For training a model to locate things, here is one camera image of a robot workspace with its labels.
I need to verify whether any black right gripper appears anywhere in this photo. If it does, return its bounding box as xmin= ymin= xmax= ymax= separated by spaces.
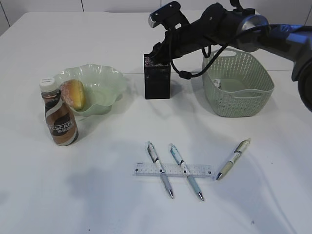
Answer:
xmin=149 ymin=3 xmax=239 ymax=64

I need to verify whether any pink paper ball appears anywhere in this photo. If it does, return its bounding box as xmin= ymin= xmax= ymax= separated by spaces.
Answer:
xmin=213 ymin=78 xmax=221 ymax=89

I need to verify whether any clear plastic ruler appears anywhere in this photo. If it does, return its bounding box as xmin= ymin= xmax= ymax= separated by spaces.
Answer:
xmin=133 ymin=162 xmax=215 ymax=179

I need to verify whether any sugared bread roll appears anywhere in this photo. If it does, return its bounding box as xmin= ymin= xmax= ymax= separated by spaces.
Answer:
xmin=60 ymin=79 xmax=86 ymax=110

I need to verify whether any Nescafe coffee bottle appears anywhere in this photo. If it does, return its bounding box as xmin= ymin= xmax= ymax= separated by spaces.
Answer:
xmin=39 ymin=78 xmax=78 ymax=146

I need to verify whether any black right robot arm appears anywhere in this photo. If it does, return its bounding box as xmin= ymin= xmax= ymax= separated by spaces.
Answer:
xmin=149 ymin=0 xmax=312 ymax=109

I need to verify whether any green plastic woven basket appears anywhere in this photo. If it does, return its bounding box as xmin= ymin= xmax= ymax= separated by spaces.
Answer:
xmin=202 ymin=48 xmax=274 ymax=117

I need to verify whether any black mesh pen holder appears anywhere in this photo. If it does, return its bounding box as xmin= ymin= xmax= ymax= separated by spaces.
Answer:
xmin=144 ymin=54 xmax=171 ymax=99

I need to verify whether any green wavy glass plate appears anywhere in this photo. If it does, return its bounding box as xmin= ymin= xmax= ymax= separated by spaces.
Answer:
xmin=54 ymin=64 xmax=127 ymax=117

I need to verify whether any blue grey pen middle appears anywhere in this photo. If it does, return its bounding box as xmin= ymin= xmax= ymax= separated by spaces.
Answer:
xmin=170 ymin=144 xmax=205 ymax=201

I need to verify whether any grey pen left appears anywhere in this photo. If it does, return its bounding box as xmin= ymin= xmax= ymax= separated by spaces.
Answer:
xmin=147 ymin=141 xmax=175 ymax=199

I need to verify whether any cream pen right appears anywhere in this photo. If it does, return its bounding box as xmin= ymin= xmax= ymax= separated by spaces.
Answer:
xmin=216 ymin=138 xmax=251 ymax=180

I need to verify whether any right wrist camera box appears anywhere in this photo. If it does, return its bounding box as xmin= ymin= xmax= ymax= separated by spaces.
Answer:
xmin=148 ymin=1 xmax=190 ymax=30

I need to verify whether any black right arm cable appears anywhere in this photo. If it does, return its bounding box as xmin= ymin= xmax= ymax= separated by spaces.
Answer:
xmin=168 ymin=0 xmax=312 ymax=80

